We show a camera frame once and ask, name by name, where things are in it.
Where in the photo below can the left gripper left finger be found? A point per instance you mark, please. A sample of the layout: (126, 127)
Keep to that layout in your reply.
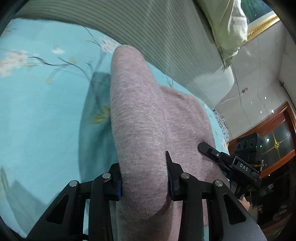
(81, 211)

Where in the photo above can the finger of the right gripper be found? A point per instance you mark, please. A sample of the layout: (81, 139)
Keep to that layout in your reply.
(212, 153)

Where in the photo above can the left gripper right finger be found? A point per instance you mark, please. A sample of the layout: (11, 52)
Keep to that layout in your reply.
(227, 217)

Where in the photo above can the mauve knit shirt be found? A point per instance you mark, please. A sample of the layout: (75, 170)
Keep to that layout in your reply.
(149, 121)

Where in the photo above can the person's right hand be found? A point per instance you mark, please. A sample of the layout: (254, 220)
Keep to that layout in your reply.
(245, 203)

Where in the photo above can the grey floral mattress cover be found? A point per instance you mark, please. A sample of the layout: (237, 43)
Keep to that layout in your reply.
(222, 123)

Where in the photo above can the wooden glass door cabinet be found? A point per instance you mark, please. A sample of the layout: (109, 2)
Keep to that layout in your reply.
(278, 138)

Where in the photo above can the turquoise floral bed sheet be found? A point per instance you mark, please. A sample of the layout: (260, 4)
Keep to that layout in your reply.
(56, 116)

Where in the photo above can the green striped bolster pillow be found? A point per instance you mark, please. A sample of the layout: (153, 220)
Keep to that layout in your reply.
(174, 36)

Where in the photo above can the light green floral pillow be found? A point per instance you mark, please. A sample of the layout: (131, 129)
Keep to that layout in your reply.
(228, 24)

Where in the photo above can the gold framed landscape painting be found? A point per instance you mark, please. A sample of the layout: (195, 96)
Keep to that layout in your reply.
(260, 17)

